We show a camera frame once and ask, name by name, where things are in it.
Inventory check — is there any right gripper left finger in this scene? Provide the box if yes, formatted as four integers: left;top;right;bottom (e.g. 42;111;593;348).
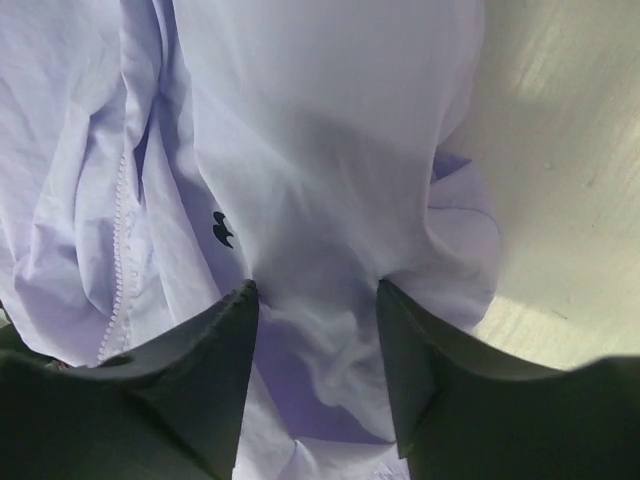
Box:
1;281;259;479

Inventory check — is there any lavender zip jacket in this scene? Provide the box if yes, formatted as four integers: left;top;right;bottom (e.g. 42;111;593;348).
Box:
1;1;500;479

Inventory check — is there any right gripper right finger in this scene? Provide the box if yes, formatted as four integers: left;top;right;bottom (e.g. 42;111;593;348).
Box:
376;281;639;479

